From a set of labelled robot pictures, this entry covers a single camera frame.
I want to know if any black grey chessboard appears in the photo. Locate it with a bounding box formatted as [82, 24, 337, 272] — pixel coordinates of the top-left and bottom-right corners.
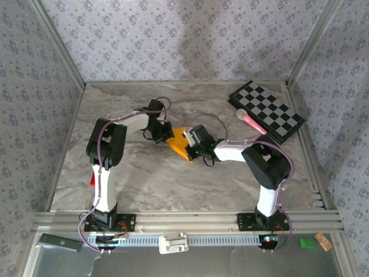
[227, 80, 307, 145]

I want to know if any small electronics board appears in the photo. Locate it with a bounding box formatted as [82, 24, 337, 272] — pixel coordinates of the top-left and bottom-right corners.
[96, 234, 129, 249]
[258, 234, 282, 249]

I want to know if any grey metal shelf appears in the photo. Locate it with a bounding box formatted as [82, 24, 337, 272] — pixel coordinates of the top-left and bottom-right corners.
[22, 232, 361, 277]

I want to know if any flat black device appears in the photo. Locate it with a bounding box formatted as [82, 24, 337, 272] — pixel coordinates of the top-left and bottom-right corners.
[38, 233, 83, 253]

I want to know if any brown cardboard piece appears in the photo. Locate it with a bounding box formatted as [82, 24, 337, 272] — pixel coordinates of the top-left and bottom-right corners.
[314, 232, 333, 251]

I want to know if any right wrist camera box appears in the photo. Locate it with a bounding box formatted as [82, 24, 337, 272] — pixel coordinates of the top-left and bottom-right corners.
[183, 124, 216, 147]

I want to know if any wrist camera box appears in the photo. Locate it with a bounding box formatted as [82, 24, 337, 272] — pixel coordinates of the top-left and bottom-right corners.
[145, 99, 167, 121]
[183, 124, 216, 147]

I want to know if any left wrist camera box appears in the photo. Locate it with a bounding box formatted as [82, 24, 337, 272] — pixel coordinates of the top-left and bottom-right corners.
[145, 99, 167, 121]

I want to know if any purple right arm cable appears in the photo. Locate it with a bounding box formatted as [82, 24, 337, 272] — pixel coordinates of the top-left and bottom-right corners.
[186, 113, 295, 254]

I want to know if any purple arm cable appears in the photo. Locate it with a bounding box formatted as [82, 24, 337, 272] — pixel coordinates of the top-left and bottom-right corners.
[186, 113, 295, 254]
[77, 96, 173, 254]

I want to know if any long aluminium base rail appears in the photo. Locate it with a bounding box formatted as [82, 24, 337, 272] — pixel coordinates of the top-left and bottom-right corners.
[33, 212, 345, 233]

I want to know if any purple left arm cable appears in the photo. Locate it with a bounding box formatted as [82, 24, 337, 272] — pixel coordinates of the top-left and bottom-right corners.
[77, 96, 173, 254]

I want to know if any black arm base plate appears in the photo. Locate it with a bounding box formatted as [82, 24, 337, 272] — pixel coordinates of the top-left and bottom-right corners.
[84, 212, 137, 232]
[236, 212, 290, 232]

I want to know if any aluminium table side rail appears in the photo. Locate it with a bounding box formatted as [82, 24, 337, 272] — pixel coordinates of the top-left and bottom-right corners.
[44, 83, 87, 213]
[284, 82, 332, 211]

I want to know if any grey slotted cable tray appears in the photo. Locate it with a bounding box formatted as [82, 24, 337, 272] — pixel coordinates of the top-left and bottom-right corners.
[86, 233, 277, 248]

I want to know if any white plastic bracket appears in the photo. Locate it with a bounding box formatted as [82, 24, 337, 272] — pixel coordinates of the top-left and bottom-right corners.
[158, 232, 190, 254]

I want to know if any aluminium corner post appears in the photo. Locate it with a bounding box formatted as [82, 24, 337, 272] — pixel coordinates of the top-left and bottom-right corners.
[285, 0, 344, 89]
[28, 0, 87, 89]

